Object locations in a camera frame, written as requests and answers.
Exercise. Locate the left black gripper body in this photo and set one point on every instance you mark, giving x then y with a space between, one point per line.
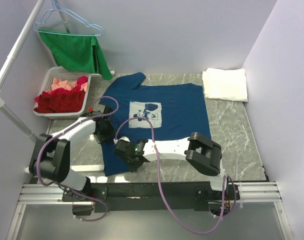
107 132

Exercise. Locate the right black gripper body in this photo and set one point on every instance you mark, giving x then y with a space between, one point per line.
132 167

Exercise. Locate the blue mickey t shirt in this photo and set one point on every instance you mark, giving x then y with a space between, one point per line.
171 112

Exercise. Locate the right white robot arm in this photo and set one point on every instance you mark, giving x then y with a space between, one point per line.
202 153

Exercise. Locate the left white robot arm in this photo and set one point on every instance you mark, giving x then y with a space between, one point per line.
51 157

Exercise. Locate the white rack foot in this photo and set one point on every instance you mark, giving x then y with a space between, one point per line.
88 168

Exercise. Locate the white plastic laundry basket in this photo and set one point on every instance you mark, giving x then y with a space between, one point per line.
63 74

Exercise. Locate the dark red garment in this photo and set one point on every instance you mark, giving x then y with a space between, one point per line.
60 101

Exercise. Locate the magenta garment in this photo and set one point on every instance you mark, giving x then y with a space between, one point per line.
82 82

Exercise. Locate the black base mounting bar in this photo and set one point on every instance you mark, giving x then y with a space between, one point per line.
140 196

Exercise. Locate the pink garment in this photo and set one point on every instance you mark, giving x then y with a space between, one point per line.
66 85

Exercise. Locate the green hanging cloth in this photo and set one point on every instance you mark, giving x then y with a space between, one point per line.
76 53

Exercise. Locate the white clothes rack pole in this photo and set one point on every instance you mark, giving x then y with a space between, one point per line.
29 67

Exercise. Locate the folded white t shirt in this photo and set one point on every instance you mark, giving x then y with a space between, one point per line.
227 85

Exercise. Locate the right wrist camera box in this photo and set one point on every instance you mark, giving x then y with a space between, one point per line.
123 138

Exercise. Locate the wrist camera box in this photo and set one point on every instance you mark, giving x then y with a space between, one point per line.
123 138
98 109

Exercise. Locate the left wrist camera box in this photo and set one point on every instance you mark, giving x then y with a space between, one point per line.
98 109

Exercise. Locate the aluminium rail frame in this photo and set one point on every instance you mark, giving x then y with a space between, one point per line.
249 192

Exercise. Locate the light blue wire hanger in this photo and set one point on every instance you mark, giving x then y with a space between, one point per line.
71 23

